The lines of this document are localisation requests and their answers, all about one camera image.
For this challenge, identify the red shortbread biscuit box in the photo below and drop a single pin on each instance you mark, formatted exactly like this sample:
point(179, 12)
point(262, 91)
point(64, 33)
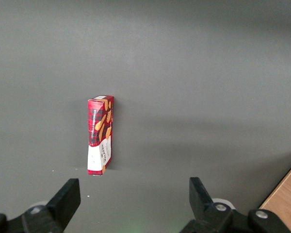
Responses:
point(99, 136)

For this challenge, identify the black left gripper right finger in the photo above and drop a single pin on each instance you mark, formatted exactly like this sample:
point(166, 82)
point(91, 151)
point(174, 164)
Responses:
point(203, 206)

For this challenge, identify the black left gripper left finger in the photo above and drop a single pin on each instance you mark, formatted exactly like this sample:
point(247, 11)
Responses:
point(60, 204)

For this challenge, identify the grey table mat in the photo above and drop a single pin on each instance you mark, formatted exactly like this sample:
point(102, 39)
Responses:
point(184, 85)

